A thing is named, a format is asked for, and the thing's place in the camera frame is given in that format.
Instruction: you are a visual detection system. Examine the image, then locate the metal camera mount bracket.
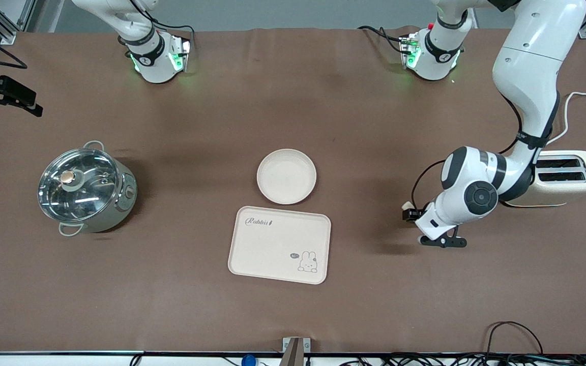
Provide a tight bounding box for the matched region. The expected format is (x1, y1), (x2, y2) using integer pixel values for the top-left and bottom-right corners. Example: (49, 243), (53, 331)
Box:
(282, 337), (310, 366)

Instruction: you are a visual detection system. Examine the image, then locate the white toaster power cable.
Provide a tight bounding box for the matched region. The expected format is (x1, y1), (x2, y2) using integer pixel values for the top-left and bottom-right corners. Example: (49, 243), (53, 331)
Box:
(545, 90), (586, 148)

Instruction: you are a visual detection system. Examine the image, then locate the glass pot lid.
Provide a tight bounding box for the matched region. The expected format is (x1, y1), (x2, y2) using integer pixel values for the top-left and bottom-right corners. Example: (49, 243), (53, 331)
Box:
(38, 147), (121, 223)

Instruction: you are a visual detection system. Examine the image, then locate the black cable bundle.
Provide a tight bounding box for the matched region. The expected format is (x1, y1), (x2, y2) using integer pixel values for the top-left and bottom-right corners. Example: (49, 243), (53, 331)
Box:
(339, 353), (586, 366)

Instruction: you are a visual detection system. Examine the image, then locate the black looped cable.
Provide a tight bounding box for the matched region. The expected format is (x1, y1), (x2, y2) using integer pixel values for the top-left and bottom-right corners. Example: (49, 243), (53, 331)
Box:
(484, 321), (545, 356)

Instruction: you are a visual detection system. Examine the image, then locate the black base cable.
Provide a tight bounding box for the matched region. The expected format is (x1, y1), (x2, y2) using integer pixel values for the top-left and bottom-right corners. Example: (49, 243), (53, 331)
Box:
(358, 25), (406, 54)
(148, 18), (195, 51)

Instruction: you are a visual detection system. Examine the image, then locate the cream rabbit print tray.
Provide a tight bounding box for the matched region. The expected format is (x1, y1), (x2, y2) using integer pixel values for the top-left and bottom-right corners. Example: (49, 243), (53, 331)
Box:
(227, 205), (332, 285)

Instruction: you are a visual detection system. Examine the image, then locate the round cream plate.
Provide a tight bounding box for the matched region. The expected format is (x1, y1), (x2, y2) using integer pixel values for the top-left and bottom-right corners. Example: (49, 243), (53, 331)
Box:
(256, 148), (317, 205)

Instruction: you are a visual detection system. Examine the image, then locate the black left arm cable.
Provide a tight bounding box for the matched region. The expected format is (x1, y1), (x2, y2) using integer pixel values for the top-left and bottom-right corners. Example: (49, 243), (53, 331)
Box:
(411, 94), (561, 205)

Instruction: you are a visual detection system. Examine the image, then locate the pale green electric pot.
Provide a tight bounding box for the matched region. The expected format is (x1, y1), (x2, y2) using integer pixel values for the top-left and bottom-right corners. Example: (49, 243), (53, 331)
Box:
(38, 141), (137, 237)

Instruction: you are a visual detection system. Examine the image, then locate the brown table cover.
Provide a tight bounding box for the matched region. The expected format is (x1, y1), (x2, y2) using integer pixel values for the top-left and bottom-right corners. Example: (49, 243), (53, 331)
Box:
(0, 26), (586, 354)

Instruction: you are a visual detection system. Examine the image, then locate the cream two-slot toaster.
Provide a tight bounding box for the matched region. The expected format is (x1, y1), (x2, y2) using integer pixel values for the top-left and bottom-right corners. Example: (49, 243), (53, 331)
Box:
(503, 150), (586, 207)

